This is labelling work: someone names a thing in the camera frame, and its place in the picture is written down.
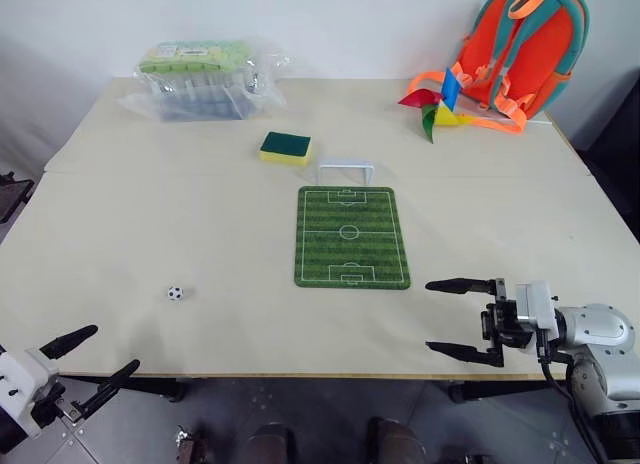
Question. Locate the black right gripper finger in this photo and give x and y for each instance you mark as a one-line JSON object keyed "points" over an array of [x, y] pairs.
{"points": [[462, 285], [462, 351]]}

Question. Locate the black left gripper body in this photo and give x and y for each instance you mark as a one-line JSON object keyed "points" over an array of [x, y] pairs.
{"points": [[47, 406]]}

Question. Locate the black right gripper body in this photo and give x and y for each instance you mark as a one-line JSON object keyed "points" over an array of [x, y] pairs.
{"points": [[505, 324]]}

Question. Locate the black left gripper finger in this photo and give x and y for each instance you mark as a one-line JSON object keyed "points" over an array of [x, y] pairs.
{"points": [[112, 384], [67, 341]]}

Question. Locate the tiny soccer ball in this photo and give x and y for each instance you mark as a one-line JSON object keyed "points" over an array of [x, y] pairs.
{"points": [[175, 293]]}

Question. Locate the green soccer field mat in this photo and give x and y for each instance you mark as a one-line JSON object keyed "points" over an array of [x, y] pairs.
{"points": [[350, 244]]}

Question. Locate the dark rounded shape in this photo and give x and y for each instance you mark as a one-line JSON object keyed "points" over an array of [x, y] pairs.
{"points": [[270, 445], [394, 441]]}

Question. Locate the black stand beside table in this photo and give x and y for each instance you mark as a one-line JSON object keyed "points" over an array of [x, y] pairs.
{"points": [[12, 196]]}

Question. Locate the colourful paper pinwheel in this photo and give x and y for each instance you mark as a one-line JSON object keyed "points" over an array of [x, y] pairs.
{"points": [[445, 106]]}

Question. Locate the small white goal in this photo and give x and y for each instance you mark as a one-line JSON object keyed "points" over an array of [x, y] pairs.
{"points": [[324, 162]]}

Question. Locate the dark furniture beside table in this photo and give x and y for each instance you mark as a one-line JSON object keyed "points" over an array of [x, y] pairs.
{"points": [[617, 149]]}

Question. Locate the yellow green sponge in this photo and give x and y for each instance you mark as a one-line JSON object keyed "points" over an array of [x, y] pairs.
{"points": [[285, 146]]}

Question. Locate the orange teal backpack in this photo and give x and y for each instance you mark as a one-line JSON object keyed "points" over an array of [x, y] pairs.
{"points": [[530, 49]]}

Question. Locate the clear plastic bag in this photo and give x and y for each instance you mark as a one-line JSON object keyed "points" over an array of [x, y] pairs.
{"points": [[260, 91]]}

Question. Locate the green lidded clear box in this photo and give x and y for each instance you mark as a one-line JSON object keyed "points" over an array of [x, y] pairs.
{"points": [[195, 71]]}

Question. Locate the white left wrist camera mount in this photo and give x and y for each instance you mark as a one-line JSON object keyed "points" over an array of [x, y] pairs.
{"points": [[25, 384]]}

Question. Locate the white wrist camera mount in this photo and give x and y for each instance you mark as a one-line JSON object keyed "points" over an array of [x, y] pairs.
{"points": [[25, 384], [536, 309]]}

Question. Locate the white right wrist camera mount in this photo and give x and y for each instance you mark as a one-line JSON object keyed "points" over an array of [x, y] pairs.
{"points": [[536, 309]]}

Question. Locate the black table frame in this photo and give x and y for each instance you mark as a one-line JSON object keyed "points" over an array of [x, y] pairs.
{"points": [[310, 386]]}

